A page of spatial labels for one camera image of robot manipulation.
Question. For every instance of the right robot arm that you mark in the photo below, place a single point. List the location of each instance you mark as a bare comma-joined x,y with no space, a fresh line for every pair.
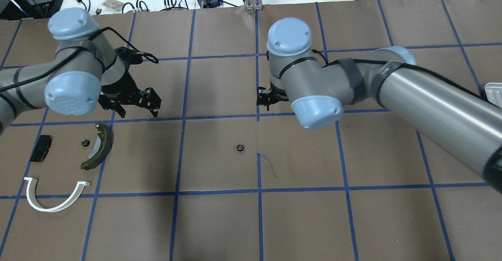
459,121

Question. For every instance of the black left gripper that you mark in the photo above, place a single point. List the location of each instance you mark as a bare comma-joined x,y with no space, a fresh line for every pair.
122,84

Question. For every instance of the green brake shoe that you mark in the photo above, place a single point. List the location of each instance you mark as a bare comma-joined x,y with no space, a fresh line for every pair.
103,146

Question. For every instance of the black brake pad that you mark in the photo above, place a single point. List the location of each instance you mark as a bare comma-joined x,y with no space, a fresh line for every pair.
41,148

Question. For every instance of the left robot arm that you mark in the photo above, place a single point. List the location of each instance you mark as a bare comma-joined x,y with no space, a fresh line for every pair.
86,72

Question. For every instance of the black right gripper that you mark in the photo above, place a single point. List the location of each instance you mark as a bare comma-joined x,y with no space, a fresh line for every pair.
265,96

